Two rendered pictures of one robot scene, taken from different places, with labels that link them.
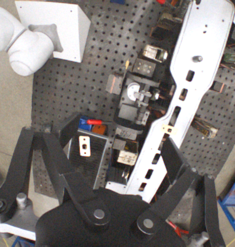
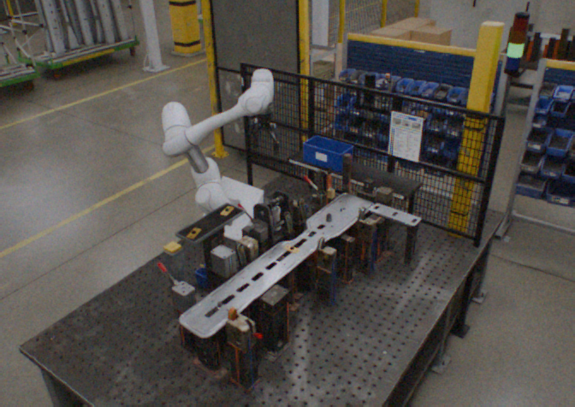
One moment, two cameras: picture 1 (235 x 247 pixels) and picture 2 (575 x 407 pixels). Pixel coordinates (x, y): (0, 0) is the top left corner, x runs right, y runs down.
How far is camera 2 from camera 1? 265 cm
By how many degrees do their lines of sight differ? 78
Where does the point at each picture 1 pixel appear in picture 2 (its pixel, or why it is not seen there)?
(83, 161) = (218, 217)
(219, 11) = (358, 203)
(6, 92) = (74, 302)
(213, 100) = (367, 299)
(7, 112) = (39, 325)
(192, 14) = (335, 203)
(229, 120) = (394, 326)
